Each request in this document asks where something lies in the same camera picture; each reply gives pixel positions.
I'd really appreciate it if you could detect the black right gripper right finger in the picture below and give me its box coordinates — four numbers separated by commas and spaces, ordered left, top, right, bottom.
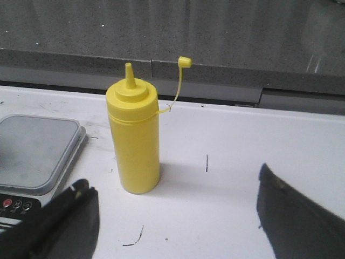
257, 164, 344, 258

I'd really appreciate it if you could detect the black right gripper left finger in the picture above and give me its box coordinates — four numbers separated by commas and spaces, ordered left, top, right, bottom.
1, 179, 100, 258

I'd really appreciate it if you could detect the yellow squeeze bottle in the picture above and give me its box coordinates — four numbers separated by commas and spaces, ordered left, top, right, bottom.
105, 56, 193, 195

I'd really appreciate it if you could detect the silver electronic kitchen scale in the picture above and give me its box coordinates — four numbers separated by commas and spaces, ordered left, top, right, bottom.
1, 114, 87, 233

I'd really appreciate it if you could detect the grey stone counter ledge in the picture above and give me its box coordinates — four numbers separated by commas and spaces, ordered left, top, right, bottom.
1, 1, 344, 115

